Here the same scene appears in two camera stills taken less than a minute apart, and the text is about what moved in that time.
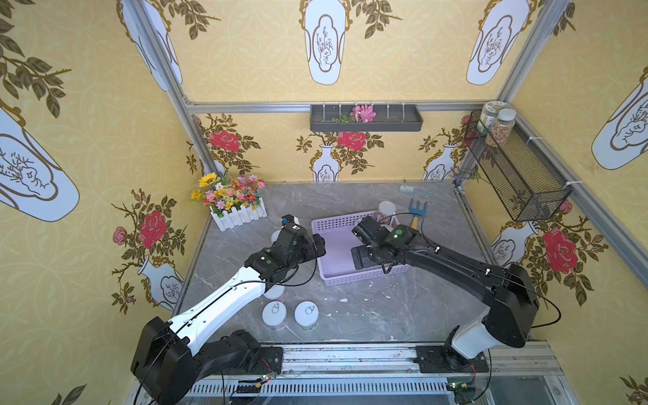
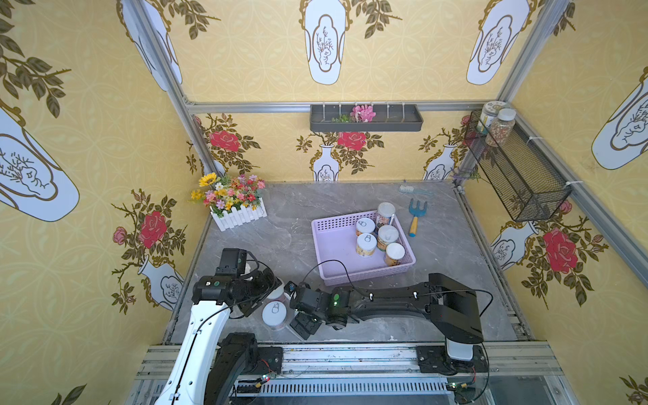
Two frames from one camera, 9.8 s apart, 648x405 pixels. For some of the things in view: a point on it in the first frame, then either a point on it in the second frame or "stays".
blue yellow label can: (386, 209) stays
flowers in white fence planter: (232, 201) stays
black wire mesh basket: (523, 180) stays
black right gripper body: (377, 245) -> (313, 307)
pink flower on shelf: (363, 113) stays
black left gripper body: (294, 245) -> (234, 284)
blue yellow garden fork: (417, 212) stays
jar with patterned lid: (489, 111) stays
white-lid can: (273, 237) -> (278, 294)
